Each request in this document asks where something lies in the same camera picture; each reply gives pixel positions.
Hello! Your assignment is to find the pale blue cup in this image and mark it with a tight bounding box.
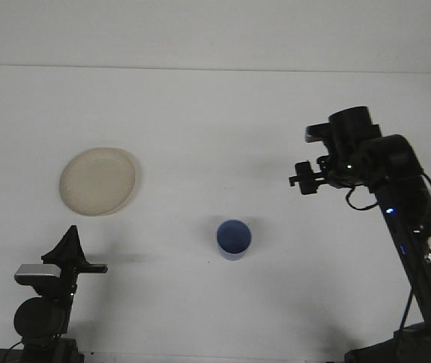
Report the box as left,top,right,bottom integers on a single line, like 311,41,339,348
215,219,253,262

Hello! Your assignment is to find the pale round plate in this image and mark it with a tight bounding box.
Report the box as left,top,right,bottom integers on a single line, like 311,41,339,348
58,146,143,217

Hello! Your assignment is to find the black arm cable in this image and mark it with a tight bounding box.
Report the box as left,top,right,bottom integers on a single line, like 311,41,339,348
346,172,431,336
5,341,26,363

